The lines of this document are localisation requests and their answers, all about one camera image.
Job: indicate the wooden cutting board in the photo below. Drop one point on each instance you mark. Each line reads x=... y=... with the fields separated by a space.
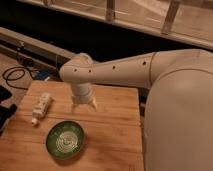
x=112 y=133

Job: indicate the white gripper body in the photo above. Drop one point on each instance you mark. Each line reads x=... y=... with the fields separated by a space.
x=82 y=93

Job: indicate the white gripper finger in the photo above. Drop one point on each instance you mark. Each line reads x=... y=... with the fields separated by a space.
x=94 y=104
x=73 y=107

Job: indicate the small white bottle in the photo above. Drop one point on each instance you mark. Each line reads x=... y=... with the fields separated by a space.
x=41 y=108

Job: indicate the blue power adapter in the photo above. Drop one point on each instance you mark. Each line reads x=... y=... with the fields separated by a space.
x=42 y=75

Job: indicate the green ceramic bowl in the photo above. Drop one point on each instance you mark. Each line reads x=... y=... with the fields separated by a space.
x=65 y=140

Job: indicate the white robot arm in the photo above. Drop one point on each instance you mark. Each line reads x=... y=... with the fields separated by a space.
x=178 y=122

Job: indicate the black object at left edge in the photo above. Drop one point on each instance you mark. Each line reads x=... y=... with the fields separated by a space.
x=5 y=113

